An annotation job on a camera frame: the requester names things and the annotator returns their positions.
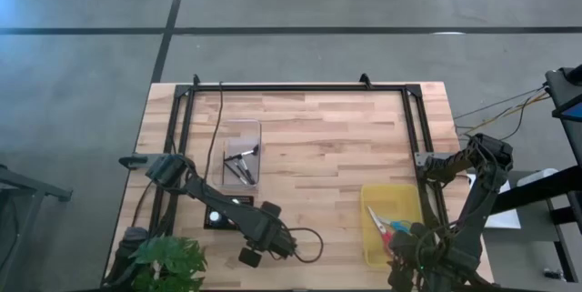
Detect black floor cable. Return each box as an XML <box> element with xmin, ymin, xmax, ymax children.
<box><xmin>454</xmin><ymin>86</ymin><xmax>547</xmax><ymax>120</ymax></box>

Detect yellow plastic bin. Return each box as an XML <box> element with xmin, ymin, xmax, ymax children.
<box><xmin>360</xmin><ymin>184</ymin><xmax>425</xmax><ymax>269</ymax></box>

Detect black aluminium table frame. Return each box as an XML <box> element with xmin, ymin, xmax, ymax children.
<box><xmin>148</xmin><ymin>73</ymin><xmax>449</xmax><ymax>238</ymax></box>

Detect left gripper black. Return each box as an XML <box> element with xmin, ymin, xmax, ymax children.
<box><xmin>238</xmin><ymin>200</ymin><xmax>296</xmax><ymax>268</ymax></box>

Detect black metal cart frame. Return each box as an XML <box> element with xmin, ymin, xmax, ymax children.
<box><xmin>0</xmin><ymin>164</ymin><xmax>74</xmax><ymax>292</ymax></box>

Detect green artificial plant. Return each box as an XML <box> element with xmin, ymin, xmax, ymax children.
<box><xmin>129</xmin><ymin>235</ymin><xmax>209</xmax><ymax>292</ymax></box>

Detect clear plastic container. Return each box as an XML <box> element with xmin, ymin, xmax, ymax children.
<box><xmin>211</xmin><ymin>118</ymin><xmax>263</xmax><ymax>188</ymax></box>

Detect red-handled scissors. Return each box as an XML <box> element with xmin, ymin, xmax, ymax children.
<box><xmin>366</xmin><ymin>206</ymin><xmax>395</xmax><ymax>255</ymax></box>

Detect black-handled paintbrush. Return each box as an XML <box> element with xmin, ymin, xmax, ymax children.
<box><xmin>223</xmin><ymin>160</ymin><xmax>249</xmax><ymax>186</ymax></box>
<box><xmin>236</xmin><ymin>157</ymin><xmax>256</xmax><ymax>186</ymax></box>

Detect grey plant pot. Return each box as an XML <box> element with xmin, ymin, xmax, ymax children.
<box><xmin>113</xmin><ymin>227</ymin><xmax>151</xmax><ymax>284</ymax></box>

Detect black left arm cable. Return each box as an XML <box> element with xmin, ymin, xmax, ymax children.
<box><xmin>203</xmin><ymin>81</ymin><xmax>225</xmax><ymax>182</ymax></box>

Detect black plastic slotted basket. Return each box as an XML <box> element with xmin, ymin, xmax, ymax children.
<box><xmin>203</xmin><ymin>195</ymin><xmax>255</xmax><ymax>231</ymax></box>

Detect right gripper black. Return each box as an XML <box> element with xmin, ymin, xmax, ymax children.
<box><xmin>386</xmin><ymin>230</ymin><xmax>456</xmax><ymax>292</ymax></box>

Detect black equipment stand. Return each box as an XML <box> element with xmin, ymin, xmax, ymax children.
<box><xmin>490</xmin><ymin>66</ymin><xmax>582</xmax><ymax>292</ymax></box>

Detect blue-handled scissors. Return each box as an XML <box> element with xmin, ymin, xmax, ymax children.
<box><xmin>384</xmin><ymin>218</ymin><xmax>413</xmax><ymax>235</ymax></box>

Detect white paper sheet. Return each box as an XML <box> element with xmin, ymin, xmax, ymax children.
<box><xmin>467</xmin><ymin>173</ymin><xmax>523</xmax><ymax>230</ymax></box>

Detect black looped gripper cable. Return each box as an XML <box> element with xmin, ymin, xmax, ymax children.
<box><xmin>272</xmin><ymin>227</ymin><xmax>325</xmax><ymax>265</ymax></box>

